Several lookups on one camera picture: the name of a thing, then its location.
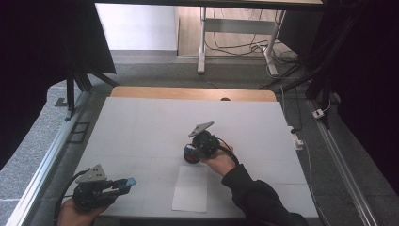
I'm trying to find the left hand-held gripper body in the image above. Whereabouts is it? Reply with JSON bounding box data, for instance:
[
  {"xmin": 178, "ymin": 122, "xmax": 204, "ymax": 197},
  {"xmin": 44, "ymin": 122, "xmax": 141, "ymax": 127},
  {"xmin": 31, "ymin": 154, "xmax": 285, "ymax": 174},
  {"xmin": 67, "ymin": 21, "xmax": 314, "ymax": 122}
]
[{"xmin": 72, "ymin": 164, "xmax": 121, "ymax": 211}]

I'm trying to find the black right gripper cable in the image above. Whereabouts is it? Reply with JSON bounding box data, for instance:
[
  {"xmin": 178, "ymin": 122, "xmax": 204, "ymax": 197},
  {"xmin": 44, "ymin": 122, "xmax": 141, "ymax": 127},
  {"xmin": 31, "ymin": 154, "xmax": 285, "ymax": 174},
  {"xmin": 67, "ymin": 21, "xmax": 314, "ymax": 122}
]
[{"xmin": 216, "ymin": 137, "xmax": 240, "ymax": 167}]

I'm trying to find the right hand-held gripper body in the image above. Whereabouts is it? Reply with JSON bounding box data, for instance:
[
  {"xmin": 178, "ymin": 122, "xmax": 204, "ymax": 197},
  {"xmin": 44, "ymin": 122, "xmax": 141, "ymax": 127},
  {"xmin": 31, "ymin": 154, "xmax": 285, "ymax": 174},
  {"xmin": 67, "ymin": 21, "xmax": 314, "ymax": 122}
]
[{"xmin": 187, "ymin": 121, "xmax": 221, "ymax": 160}]

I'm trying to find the round red ink pad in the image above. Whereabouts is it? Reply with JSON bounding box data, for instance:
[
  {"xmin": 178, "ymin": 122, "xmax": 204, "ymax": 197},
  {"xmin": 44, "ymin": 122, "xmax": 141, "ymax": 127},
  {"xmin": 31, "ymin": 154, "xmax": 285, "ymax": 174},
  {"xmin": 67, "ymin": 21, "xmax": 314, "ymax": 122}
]
[{"xmin": 183, "ymin": 143, "xmax": 201, "ymax": 165}]

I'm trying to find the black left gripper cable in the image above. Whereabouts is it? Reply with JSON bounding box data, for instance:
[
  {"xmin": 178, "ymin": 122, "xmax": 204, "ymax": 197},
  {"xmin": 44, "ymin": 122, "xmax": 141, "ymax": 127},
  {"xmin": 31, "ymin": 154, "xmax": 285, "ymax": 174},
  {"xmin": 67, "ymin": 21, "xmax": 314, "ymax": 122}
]
[{"xmin": 53, "ymin": 169, "xmax": 92, "ymax": 226}]

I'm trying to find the white paper sheet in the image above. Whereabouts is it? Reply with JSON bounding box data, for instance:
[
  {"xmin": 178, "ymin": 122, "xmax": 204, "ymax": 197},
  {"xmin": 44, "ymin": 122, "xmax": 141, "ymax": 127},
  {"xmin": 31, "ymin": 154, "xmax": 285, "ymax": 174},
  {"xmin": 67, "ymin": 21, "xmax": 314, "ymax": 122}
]
[{"xmin": 171, "ymin": 165, "xmax": 209, "ymax": 214}]

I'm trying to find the white table cover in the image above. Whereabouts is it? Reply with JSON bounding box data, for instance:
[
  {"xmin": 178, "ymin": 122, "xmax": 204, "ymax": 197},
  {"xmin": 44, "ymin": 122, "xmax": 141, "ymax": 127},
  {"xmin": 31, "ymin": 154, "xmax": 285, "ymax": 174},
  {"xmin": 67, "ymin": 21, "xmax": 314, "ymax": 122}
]
[{"xmin": 74, "ymin": 96, "xmax": 319, "ymax": 219}]

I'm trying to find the small white plug adapter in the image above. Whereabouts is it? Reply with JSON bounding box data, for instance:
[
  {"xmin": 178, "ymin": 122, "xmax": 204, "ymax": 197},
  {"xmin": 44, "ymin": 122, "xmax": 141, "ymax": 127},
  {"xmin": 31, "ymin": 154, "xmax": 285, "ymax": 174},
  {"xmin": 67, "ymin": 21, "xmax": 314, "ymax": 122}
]
[{"xmin": 311, "ymin": 108, "xmax": 326, "ymax": 121}]

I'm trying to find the person's right hand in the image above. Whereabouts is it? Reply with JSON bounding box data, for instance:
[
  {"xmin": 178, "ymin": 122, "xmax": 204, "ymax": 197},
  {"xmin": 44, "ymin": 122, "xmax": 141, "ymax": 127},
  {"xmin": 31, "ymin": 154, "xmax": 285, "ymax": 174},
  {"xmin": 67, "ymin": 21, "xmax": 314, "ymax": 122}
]
[{"xmin": 200, "ymin": 142, "xmax": 240, "ymax": 178}]

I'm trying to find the white desk frame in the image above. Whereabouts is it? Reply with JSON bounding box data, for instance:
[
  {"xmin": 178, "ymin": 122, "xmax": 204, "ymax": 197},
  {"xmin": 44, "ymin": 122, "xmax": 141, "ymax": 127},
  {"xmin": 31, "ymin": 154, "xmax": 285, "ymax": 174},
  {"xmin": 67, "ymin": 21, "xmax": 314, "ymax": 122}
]
[{"xmin": 197, "ymin": 6, "xmax": 287, "ymax": 77}]

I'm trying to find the blue transparent stamp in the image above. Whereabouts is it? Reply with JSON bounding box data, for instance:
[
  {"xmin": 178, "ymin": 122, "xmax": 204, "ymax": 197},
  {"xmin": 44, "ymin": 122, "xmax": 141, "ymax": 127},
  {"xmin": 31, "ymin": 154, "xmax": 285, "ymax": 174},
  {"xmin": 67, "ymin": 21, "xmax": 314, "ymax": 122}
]
[{"xmin": 120, "ymin": 177, "xmax": 137, "ymax": 190}]

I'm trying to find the tangle of black floor cables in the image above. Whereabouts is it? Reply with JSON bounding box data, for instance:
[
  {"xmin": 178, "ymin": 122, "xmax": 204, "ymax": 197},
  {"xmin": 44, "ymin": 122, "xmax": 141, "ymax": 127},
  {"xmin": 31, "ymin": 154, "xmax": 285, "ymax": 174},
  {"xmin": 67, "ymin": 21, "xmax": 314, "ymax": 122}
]
[{"xmin": 205, "ymin": 8, "xmax": 310, "ymax": 90}]

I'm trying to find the wooden table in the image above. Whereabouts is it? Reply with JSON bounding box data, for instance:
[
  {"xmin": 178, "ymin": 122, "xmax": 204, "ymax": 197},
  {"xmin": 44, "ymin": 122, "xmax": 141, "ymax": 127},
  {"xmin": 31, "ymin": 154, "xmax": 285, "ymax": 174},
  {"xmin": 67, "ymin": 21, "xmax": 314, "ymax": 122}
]
[{"xmin": 110, "ymin": 86, "xmax": 278, "ymax": 103}]

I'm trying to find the white power strip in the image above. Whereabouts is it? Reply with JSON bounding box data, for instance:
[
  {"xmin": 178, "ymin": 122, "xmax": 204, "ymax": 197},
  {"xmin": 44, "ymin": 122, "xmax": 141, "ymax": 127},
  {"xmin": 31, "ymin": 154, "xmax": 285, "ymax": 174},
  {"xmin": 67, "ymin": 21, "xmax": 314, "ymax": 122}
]
[{"xmin": 287, "ymin": 125, "xmax": 305, "ymax": 152}]

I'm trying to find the person's left hand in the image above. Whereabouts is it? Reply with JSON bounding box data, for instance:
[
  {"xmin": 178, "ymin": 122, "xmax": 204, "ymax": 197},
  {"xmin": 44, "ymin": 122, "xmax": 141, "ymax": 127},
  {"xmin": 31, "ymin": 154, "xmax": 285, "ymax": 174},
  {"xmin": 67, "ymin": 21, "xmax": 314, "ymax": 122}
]
[{"xmin": 56, "ymin": 197, "xmax": 108, "ymax": 226}]

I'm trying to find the black curtain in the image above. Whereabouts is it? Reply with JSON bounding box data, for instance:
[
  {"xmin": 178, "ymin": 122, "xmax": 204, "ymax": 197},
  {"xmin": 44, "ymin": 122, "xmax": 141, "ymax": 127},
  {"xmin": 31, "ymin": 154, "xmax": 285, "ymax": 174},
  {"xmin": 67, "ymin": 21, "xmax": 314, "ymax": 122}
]
[
  {"xmin": 0, "ymin": 0, "xmax": 118, "ymax": 170},
  {"xmin": 323, "ymin": 0, "xmax": 399, "ymax": 196}
]

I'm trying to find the aluminium floor rail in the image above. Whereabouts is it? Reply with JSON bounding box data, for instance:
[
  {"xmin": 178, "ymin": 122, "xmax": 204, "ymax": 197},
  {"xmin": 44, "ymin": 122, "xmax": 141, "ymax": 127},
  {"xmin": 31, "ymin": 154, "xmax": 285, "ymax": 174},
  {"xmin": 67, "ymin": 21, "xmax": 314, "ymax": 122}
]
[
  {"xmin": 5, "ymin": 90, "xmax": 92, "ymax": 226},
  {"xmin": 307, "ymin": 99, "xmax": 379, "ymax": 226}
]

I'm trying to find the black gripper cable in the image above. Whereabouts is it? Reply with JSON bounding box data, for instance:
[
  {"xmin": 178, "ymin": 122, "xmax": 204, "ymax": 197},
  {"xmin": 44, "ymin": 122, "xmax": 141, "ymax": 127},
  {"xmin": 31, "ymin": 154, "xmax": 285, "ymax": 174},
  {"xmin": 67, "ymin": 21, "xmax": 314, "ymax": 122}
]
[
  {"xmin": 216, "ymin": 137, "xmax": 240, "ymax": 167},
  {"xmin": 53, "ymin": 169, "xmax": 92, "ymax": 226}
]

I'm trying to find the black metal stand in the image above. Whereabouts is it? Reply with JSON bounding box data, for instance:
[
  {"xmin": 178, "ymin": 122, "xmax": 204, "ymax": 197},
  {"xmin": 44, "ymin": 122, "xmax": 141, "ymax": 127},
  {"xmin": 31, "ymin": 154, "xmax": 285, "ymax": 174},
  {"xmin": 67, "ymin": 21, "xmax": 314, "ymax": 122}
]
[
  {"xmin": 64, "ymin": 46, "xmax": 119, "ymax": 121},
  {"xmin": 279, "ymin": 0, "xmax": 368, "ymax": 130}
]

